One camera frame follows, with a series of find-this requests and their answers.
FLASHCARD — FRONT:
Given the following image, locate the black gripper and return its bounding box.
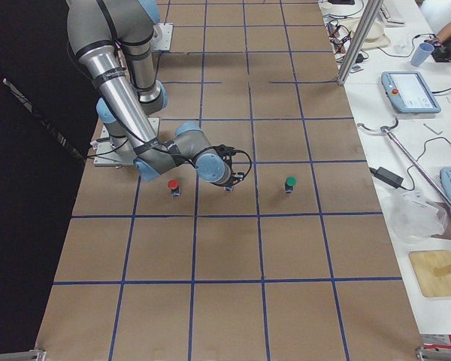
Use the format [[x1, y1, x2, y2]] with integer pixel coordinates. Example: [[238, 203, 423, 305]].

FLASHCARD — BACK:
[[214, 144, 247, 187]]

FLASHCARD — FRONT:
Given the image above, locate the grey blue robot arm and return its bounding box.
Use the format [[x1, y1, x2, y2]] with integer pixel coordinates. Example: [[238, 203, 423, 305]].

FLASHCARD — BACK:
[[67, 1, 248, 188]]

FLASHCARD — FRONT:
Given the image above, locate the red push button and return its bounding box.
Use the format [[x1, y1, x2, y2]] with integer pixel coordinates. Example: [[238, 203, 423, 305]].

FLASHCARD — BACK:
[[167, 179, 181, 197]]

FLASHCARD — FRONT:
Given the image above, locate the green push button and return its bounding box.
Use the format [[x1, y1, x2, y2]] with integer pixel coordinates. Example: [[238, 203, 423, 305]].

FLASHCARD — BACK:
[[284, 176, 297, 193]]

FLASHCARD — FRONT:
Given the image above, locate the wooden board with stand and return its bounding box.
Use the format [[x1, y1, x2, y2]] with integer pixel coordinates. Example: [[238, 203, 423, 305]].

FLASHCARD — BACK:
[[408, 250, 451, 298]]

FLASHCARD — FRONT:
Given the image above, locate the person's hand with glove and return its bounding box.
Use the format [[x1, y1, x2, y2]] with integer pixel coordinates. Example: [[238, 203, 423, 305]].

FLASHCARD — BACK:
[[425, 35, 444, 47]]

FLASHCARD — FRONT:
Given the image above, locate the metal walking cane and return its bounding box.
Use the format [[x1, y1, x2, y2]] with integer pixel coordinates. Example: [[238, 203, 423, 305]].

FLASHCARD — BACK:
[[357, 117, 451, 211]]

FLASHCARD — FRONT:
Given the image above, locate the black power adapter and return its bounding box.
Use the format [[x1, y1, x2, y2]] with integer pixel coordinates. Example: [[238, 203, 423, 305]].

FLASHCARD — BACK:
[[372, 167, 404, 189]]

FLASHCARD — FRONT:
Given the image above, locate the beige bowl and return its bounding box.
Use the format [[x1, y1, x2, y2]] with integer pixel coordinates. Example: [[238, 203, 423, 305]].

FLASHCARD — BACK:
[[341, 18, 391, 50]]

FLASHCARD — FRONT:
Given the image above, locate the blue teach pendant upper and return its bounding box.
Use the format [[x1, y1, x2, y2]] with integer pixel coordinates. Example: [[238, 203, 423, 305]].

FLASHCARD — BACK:
[[380, 71, 441, 114]]

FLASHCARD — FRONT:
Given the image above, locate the clear plastic bag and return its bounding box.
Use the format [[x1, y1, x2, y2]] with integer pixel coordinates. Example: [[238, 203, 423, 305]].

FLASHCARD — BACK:
[[386, 190, 449, 243]]

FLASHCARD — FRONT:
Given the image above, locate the light blue plastic cup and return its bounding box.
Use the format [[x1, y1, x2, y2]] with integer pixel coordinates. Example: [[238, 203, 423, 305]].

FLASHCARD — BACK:
[[410, 42, 435, 67]]

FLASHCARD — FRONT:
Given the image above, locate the arm aluminium base plate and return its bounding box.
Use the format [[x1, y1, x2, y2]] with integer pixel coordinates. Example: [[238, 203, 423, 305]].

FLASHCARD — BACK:
[[150, 23, 174, 53], [93, 118, 147, 167]]

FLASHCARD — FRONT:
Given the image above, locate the aluminium frame post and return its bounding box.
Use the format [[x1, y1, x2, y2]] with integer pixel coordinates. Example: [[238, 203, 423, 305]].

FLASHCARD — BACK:
[[337, 0, 383, 86]]

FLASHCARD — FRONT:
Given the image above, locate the black adapter cable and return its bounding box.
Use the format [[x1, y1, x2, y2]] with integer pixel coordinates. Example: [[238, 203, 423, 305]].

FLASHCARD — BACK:
[[401, 136, 451, 191]]

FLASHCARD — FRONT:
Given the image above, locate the left corner metal bracket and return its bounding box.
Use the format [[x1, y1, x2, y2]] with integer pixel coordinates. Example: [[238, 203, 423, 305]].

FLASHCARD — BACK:
[[0, 349, 47, 361]]

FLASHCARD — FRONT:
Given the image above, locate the corner metal bracket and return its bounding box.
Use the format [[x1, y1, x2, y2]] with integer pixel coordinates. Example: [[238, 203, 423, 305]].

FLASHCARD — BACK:
[[416, 347, 451, 361], [0, 349, 47, 361]]

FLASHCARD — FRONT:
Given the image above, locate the right corner metal bracket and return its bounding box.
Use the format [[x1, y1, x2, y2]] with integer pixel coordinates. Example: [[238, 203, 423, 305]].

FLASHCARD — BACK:
[[416, 347, 451, 361]]

